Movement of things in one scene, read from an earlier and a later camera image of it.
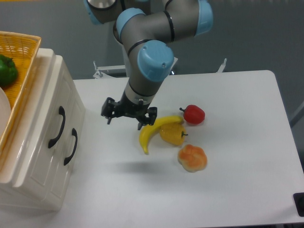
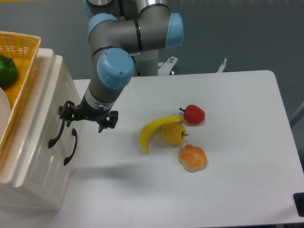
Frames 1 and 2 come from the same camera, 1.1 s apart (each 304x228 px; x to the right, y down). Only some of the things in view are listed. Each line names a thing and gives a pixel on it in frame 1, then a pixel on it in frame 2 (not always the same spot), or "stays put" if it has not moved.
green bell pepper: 8,72 stays put
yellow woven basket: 23,49 stays put
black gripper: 111,108 to 69,111
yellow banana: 145,133 stays put
